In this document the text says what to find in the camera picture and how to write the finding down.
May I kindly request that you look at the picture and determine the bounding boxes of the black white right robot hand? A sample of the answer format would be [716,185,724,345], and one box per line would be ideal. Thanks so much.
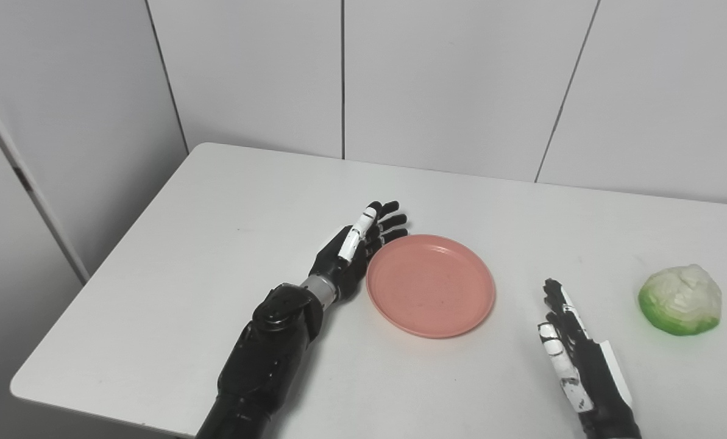
[537,279,643,439]

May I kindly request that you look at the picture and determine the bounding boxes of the green white cabbage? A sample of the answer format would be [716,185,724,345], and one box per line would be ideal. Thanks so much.
[637,264,723,337]

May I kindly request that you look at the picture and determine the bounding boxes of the pink round plate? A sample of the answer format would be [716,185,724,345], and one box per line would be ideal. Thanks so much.
[366,234,497,340]

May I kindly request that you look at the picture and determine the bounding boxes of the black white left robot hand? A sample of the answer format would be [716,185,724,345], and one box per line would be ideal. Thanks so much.
[308,201,410,302]

